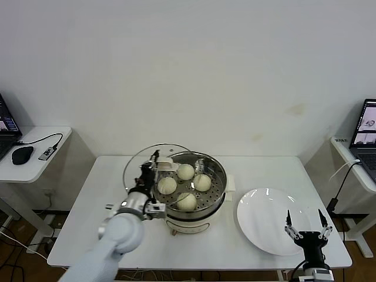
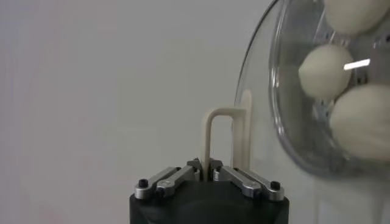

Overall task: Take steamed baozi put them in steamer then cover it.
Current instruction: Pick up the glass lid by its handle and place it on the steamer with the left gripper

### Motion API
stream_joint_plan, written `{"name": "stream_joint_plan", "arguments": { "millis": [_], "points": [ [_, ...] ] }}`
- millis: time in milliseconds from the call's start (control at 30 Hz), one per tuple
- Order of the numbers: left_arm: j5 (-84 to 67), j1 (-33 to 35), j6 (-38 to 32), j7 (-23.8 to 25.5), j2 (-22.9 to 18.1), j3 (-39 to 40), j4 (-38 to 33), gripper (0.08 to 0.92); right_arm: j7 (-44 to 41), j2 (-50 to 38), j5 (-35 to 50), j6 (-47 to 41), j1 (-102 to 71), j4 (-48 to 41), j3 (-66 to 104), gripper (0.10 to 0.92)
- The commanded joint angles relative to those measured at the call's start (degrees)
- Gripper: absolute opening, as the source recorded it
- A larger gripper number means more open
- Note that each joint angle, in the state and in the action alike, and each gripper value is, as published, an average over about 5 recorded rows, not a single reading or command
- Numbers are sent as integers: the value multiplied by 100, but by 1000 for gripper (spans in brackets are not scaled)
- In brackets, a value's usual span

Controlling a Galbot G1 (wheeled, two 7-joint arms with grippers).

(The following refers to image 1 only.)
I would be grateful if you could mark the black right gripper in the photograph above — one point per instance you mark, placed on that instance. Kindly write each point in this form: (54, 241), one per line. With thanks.
(312, 246)

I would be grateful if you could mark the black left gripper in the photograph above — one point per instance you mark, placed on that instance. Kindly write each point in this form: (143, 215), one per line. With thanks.
(145, 180)

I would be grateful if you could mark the round glass pot lid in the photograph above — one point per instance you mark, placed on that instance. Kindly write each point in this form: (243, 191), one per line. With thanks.
(166, 164)

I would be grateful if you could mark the white steamed baozi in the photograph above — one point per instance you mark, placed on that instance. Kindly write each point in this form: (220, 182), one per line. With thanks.
(167, 185)
(201, 182)
(185, 172)
(186, 201)

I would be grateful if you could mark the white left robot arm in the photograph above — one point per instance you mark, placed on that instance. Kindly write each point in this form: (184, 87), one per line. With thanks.
(117, 235)

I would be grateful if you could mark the stainless steel steamer basket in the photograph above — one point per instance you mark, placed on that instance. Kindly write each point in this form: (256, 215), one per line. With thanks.
(216, 182)

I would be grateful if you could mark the steel steamer pot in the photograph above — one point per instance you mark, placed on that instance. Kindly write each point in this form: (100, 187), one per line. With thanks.
(191, 226)

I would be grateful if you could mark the white round plate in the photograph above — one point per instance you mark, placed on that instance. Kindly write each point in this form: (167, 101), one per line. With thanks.
(264, 217)

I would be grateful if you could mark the grey usb hub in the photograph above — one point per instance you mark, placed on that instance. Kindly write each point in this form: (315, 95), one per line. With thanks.
(47, 152)

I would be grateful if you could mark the white side table with mouse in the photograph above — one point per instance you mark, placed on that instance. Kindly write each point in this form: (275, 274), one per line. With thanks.
(38, 173)

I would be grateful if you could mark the black computer mouse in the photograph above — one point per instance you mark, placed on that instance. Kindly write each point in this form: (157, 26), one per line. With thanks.
(21, 155)

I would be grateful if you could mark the black laptop with mouse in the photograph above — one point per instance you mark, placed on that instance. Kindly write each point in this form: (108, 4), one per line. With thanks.
(6, 129)

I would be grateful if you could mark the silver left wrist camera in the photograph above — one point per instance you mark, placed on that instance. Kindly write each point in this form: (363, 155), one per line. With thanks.
(156, 210)

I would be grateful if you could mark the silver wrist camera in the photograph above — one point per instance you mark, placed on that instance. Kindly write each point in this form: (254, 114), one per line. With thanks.
(323, 276)
(156, 210)

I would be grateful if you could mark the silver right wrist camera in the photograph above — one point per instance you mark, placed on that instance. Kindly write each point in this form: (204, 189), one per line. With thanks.
(323, 276)

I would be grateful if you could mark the white wall socket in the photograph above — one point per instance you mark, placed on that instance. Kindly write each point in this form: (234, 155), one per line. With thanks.
(50, 193)

